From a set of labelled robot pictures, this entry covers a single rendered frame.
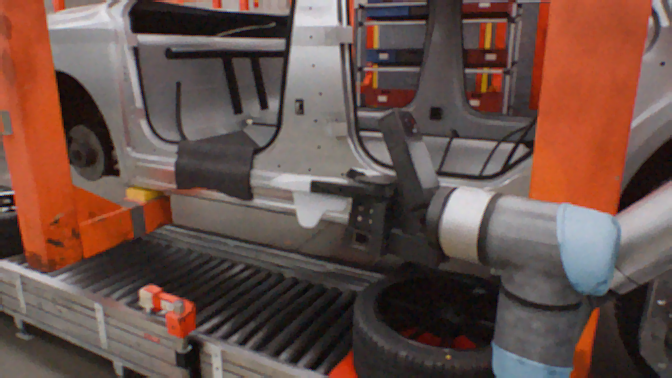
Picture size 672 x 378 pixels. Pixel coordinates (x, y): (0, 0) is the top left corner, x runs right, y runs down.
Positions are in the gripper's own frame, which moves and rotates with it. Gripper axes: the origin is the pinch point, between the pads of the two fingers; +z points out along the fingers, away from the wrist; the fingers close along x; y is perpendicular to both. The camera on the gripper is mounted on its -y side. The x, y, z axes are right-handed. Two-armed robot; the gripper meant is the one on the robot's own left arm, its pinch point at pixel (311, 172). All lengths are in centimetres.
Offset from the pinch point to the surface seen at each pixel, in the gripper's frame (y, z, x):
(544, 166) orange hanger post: -1, -16, 52
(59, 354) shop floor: 119, 184, 39
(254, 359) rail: 78, 66, 56
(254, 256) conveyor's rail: 75, 141, 123
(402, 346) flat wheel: 63, 23, 77
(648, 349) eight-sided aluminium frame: 39, -39, 74
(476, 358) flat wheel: 62, 2, 85
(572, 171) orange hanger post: 0, -21, 53
